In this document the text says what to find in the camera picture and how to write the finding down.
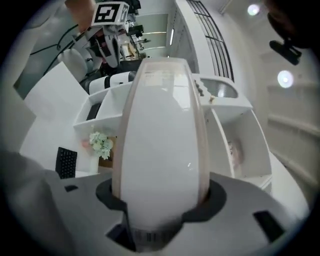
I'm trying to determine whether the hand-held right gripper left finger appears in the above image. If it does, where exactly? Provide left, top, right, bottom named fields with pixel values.
left=4, top=152, right=137, bottom=256

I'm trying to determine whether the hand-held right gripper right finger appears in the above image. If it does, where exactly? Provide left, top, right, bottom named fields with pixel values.
left=159, top=172, right=310, bottom=256

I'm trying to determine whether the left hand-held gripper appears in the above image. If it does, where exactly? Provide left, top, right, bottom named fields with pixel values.
left=84, top=1, right=130, bottom=69

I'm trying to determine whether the white shelf unit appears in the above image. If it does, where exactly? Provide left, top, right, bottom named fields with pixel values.
left=72, top=74, right=273, bottom=195

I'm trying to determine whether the person's left forearm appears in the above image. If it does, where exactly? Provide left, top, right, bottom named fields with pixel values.
left=65, top=0, right=101, bottom=33

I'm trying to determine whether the white and black machine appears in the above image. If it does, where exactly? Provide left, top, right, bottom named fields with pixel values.
left=84, top=71, right=137, bottom=95

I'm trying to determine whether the black keyboard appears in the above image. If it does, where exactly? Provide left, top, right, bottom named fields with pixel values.
left=55, top=146, right=78, bottom=180

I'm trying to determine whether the brown box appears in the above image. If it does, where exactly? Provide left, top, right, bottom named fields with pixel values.
left=98, top=136, right=118, bottom=169

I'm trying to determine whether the pale green flower bouquet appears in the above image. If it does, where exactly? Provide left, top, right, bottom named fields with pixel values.
left=89, top=131, right=114, bottom=160

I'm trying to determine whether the round ceiling light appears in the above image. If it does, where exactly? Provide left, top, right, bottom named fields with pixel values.
left=247, top=3, right=261, bottom=16
left=277, top=70, right=295, bottom=89

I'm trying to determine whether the black cable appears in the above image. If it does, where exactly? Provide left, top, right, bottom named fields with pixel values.
left=29, top=24, right=80, bottom=56

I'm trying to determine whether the black grid window frame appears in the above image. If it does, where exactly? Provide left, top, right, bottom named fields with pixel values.
left=186, top=0, right=235, bottom=82

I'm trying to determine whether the black head-worn camera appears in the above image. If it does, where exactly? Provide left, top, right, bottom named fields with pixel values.
left=268, top=38, right=303, bottom=66

